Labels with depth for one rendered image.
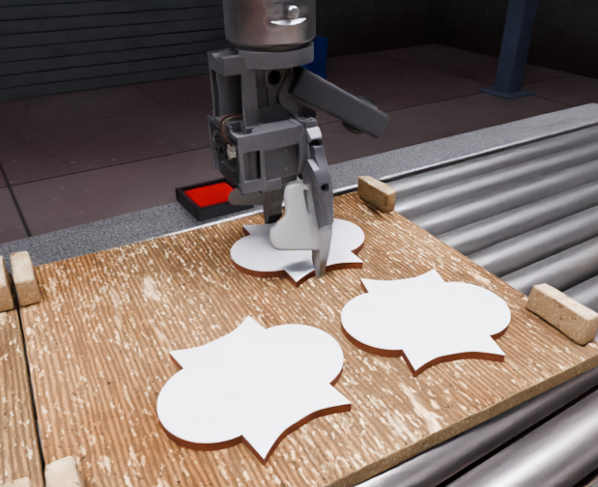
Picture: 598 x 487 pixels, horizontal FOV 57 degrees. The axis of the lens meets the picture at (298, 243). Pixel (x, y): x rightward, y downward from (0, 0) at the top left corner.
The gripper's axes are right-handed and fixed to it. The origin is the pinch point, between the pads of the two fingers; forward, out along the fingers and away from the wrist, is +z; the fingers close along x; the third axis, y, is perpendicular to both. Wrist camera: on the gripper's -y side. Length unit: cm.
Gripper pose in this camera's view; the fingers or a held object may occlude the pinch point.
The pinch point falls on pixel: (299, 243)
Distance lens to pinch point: 57.3
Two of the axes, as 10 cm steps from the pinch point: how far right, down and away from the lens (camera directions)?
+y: -8.8, 2.5, -4.0
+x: 4.7, 4.4, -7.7
